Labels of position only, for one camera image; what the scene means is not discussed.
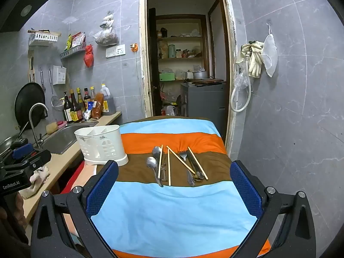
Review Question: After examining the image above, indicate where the orange seasoning packet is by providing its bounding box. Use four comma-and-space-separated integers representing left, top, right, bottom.
91, 93, 105, 119

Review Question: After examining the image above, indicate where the white wall basket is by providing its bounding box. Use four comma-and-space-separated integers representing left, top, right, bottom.
28, 31, 60, 46

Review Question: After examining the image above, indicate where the metal wall shelf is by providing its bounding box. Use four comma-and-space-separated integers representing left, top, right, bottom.
60, 43, 87, 60

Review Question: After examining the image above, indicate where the wooden shelf unit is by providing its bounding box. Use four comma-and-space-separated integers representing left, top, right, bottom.
156, 15, 209, 81

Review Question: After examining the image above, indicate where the white plastic utensil holder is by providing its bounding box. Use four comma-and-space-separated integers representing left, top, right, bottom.
74, 125, 129, 166

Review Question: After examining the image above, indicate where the dark sauce bottle yellow cap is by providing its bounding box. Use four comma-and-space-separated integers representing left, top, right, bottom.
76, 87, 85, 113

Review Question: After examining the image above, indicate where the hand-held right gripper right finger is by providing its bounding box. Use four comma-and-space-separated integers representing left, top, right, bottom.
230, 160, 316, 258

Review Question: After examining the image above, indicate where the wooden wall holder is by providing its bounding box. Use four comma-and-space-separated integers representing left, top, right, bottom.
28, 51, 36, 82

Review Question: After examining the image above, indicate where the dark sauce bottle yellow label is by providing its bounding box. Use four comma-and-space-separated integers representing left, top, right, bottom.
69, 89, 79, 121

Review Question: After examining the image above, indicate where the grey washing machine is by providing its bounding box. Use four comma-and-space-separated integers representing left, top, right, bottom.
181, 82, 227, 140

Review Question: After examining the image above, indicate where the black wok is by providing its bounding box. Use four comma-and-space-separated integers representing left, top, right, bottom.
14, 82, 46, 131

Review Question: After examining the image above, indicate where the steel sink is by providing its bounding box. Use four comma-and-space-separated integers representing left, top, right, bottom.
40, 121, 99, 155

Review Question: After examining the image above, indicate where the large oil jug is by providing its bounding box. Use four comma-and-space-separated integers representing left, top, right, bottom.
100, 84, 117, 113

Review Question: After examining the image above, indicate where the black-handled knife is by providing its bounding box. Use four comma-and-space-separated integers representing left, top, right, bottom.
187, 150, 205, 181

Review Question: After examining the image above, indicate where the red plastic bag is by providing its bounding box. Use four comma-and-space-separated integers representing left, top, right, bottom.
84, 45, 94, 68

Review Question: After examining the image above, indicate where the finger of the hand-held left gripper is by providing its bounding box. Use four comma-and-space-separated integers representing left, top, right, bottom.
25, 150, 52, 168
10, 139, 34, 160

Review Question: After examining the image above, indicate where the black range hood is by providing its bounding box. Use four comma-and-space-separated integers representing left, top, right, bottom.
0, 0, 57, 33

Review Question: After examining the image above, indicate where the white wall box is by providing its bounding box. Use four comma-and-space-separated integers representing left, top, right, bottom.
53, 65, 67, 85

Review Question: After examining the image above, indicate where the dark pump bottle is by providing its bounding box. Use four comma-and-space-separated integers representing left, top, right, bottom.
63, 92, 72, 121

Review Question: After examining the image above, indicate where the steel faucet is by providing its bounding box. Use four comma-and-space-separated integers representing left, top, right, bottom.
29, 103, 49, 148

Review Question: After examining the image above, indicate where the white rag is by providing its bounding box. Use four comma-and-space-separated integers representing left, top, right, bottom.
20, 166, 51, 199

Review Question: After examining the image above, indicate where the hanging wire strainer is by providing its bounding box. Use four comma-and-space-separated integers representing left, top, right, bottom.
48, 68, 64, 112

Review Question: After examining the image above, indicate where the dark wooden door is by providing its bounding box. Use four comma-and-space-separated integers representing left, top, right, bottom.
148, 8, 162, 116

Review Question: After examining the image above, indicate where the striped blanket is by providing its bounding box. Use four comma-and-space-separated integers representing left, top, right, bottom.
62, 116, 272, 258

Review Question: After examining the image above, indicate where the blue and white packet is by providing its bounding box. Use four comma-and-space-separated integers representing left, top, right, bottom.
83, 101, 97, 121

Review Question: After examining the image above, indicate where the dark sauce bottle red cap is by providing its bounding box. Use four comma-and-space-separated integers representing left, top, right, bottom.
83, 87, 91, 111

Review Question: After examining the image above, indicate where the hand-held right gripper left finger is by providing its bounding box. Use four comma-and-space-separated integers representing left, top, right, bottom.
31, 160, 119, 258

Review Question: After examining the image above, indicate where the white wall socket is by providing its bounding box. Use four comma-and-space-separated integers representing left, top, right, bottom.
106, 44, 126, 58

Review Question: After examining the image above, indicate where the steel fork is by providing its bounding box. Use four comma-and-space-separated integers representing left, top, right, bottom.
179, 151, 195, 187

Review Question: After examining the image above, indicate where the clear bag of dried goods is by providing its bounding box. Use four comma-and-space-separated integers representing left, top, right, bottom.
93, 27, 119, 46

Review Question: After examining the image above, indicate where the door frame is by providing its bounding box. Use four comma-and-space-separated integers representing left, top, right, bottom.
140, 0, 237, 151

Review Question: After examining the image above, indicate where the white floor jug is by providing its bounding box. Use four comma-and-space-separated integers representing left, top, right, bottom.
161, 105, 176, 117

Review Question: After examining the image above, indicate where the red packet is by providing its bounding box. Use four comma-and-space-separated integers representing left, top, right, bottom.
71, 32, 86, 47

